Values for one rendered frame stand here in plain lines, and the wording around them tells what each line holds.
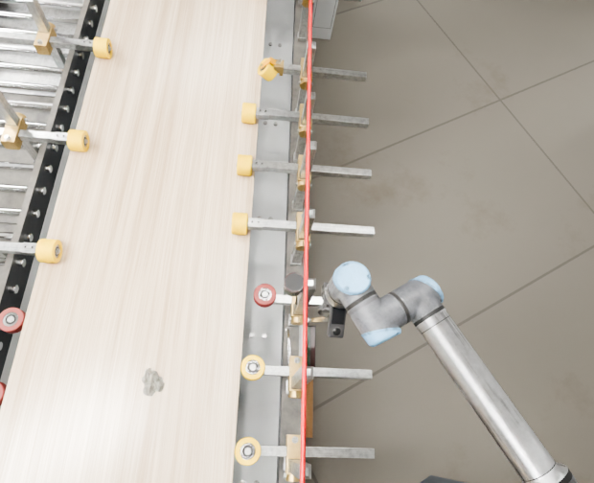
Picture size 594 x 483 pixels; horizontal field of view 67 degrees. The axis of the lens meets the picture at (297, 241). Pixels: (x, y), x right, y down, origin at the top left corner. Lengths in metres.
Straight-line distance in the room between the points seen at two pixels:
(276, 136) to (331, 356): 1.19
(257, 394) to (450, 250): 1.60
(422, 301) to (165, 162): 1.13
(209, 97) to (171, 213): 0.56
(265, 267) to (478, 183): 1.77
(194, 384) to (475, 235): 2.05
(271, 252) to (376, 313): 0.91
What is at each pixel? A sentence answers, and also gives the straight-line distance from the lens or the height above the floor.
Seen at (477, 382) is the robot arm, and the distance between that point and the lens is 1.19.
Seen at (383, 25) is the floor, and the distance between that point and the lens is 3.90.
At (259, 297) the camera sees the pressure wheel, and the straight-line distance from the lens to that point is 1.59.
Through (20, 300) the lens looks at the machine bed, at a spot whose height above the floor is 0.71.
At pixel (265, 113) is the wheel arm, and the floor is 0.96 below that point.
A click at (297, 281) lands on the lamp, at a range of 1.33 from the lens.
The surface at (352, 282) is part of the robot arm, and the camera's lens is 1.13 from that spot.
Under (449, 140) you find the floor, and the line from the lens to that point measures 3.33.
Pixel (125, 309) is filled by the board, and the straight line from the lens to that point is 1.63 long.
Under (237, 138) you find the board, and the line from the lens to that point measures 1.89.
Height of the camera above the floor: 2.43
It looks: 66 degrees down
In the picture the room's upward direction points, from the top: 15 degrees clockwise
